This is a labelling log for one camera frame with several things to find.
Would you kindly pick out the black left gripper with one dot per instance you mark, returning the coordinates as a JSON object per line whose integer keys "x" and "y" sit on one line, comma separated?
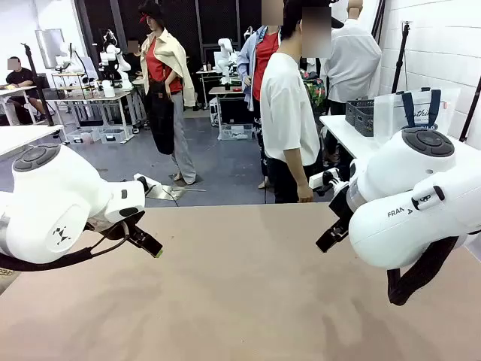
{"x": 133, "y": 220}

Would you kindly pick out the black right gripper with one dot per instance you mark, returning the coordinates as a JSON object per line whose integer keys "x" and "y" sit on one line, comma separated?
{"x": 342, "y": 205}

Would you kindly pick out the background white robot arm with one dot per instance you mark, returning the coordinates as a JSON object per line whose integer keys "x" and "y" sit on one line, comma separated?
{"x": 122, "y": 64}
{"x": 225, "y": 47}
{"x": 67, "y": 56}

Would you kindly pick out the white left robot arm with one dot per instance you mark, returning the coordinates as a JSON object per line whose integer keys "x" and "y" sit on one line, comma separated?
{"x": 56, "y": 195}

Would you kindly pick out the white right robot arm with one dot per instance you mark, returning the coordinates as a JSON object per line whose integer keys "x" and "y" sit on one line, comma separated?
{"x": 394, "y": 225}

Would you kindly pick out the person's right hand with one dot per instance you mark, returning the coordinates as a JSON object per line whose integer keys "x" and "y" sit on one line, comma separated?
{"x": 305, "y": 193}

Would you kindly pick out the metal floor plate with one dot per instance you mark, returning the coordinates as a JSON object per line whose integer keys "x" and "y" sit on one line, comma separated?
{"x": 165, "y": 192}

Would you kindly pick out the white side table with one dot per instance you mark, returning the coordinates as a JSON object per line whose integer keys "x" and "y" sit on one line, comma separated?
{"x": 338, "y": 129}

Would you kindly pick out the clear storage bin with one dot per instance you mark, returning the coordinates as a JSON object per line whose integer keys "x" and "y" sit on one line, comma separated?
{"x": 236, "y": 132}
{"x": 116, "y": 136}
{"x": 84, "y": 136}

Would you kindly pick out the person in white t-shirt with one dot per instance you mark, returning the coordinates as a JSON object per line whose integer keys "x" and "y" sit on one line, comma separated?
{"x": 282, "y": 105}

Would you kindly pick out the cream snack package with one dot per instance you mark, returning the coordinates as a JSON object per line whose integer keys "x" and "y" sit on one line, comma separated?
{"x": 5, "y": 273}

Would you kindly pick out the floral garment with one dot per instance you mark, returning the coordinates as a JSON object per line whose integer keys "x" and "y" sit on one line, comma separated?
{"x": 315, "y": 90}

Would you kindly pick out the grey workbench table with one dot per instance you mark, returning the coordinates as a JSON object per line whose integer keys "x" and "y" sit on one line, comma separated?
{"x": 112, "y": 96}

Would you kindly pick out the mannequin with cream jacket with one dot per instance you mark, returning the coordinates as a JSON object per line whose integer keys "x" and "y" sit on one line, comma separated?
{"x": 165, "y": 75}

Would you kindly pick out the small grey table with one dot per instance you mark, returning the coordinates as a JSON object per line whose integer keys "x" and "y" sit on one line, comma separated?
{"x": 221, "y": 90}

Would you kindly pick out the standing person in black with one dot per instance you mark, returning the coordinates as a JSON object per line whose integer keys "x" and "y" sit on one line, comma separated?
{"x": 134, "y": 60}

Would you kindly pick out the black leaning pole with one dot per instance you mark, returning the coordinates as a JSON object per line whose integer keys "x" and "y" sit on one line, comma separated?
{"x": 469, "y": 113}

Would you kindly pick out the mannequin with blue shirt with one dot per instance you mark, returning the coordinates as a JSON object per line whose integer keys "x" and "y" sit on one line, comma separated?
{"x": 250, "y": 64}

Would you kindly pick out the black tripod stand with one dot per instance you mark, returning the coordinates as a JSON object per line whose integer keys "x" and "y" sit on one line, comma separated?
{"x": 35, "y": 80}

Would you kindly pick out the white office desk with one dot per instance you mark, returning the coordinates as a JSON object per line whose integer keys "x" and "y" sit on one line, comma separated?
{"x": 15, "y": 89}

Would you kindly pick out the seated person in black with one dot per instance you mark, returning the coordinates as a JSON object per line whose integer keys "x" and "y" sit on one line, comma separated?
{"x": 22, "y": 79}

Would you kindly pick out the grey panel board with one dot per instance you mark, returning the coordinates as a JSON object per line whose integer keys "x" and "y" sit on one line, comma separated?
{"x": 49, "y": 47}

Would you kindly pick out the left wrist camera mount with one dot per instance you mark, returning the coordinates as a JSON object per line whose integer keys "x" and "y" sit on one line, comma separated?
{"x": 152, "y": 184}

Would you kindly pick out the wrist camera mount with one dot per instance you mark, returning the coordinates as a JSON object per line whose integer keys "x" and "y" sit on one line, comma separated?
{"x": 319, "y": 180}
{"x": 152, "y": 184}

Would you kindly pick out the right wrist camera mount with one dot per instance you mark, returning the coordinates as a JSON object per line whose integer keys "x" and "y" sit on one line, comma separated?
{"x": 319, "y": 180}

